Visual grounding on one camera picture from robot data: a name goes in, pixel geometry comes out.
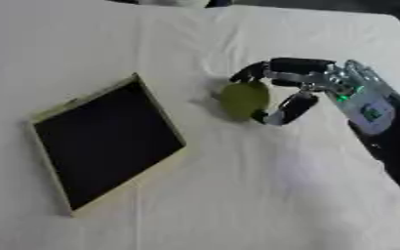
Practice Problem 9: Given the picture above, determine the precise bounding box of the tan box with black inside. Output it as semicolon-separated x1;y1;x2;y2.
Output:
23;72;188;217

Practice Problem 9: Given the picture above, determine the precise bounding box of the person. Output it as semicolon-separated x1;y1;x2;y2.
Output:
105;0;234;10

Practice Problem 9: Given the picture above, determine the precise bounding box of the green toy fruit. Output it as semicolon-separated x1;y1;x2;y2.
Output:
219;81;272;121

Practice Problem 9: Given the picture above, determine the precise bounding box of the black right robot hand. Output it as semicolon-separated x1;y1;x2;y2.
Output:
228;57;337;127

